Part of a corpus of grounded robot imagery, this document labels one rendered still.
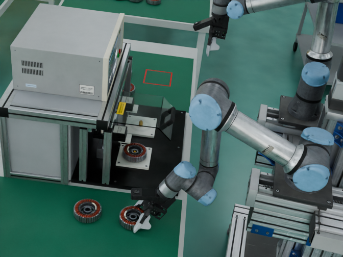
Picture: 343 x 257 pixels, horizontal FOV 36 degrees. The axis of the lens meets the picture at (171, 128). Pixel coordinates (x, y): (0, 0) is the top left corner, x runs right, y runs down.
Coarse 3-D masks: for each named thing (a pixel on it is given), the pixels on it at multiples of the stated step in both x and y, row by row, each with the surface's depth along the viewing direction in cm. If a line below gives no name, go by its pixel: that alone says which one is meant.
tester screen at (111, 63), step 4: (116, 40) 228; (116, 44) 230; (116, 48) 232; (112, 52) 220; (112, 56) 221; (116, 56) 236; (112, 60) 223; (112, 64) 225; (112, 68) 227; (108, 72) 215; (112, 72) 229; (108, 76) 217; (112, 76) 231; (108, 80) 218; (108, 84) 220
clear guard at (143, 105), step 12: (120, 96) 234; (132, 96) 235; (144, 96) 236; (156, 96) 237; (132, 108) 228; (144, 108) 229; (156, 108) 230; (168, 108) 236; (120, 120) 220; (132, 120) 221; (144, 120) 222; (156, 120) 222; (168, 132) 224
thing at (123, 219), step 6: (126, 210) 218; (132, 210) 219; (138, 210) 219; (120, 216) 215; (126, 216) 218; (132, 216) 218; (138, 216) 219; (120, 222) 214; (126, 222) 212; (132, 222) 212; (126, 228) 213; (132, 228) 213
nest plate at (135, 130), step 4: (128, 128) 263; (132, 128) 264; (136, 128) 264; (140, 128) 264; (144, 128) 265; (148, 128) 265; (152, 128) 266; (128, 132) 261; (132, 132) 261; (136, 132) 262; (140, 132) 262; (144, 132) 262; (148, 132) 263; (152, 132) 263; (140, 136) 261; (144, 136) 261; (148, 136) 261; (152, 136) 261
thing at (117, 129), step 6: (114, 126) 240; (120, 126) 241; (126, 126) 241; (114, 132) 237; (120, 132) 237; (126, 132) 239; (102, 138) 238; (114, 138) 238; (120, 138) 238; (126, 138) 241; (102, 144) 241
